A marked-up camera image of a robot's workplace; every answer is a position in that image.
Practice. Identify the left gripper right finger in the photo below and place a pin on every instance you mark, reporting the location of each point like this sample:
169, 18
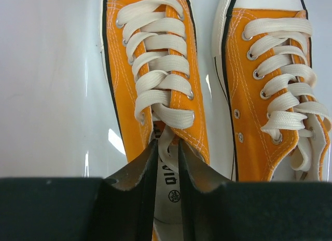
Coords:
215, 208

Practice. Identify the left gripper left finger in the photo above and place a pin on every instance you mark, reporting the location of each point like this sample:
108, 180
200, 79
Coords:
119, 207

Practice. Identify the orange sneaker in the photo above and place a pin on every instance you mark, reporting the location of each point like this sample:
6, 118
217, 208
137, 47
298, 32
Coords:
152, 68
262, 55

